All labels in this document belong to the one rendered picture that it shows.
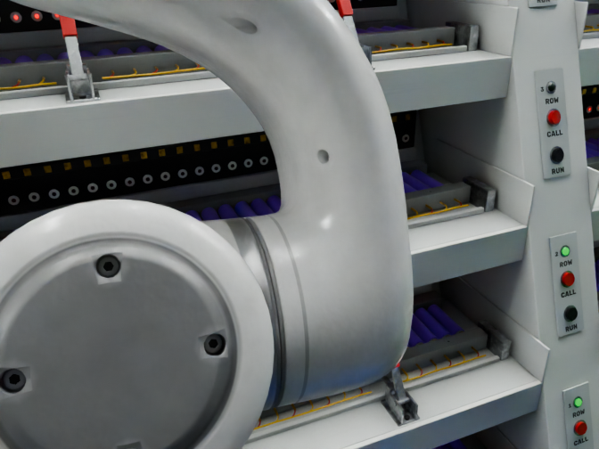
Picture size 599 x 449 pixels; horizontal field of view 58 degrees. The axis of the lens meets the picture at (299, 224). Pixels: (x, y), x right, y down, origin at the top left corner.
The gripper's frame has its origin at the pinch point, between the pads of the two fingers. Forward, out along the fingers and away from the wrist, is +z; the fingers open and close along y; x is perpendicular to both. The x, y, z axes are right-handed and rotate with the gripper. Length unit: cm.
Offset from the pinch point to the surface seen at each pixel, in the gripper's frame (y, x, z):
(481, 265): 38.7, -5.2, 7.1
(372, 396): 24.4, -17.6, 12.8
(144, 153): 5.2, 15.2, 17.8
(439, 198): 37.8, 3.3, 11.2
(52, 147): -3.2, 13.9, 3.6
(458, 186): 40.9, 4.3, 11.4
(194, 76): 10.5, 19.6, 6.1
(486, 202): 42.6, 1.7, 9.1
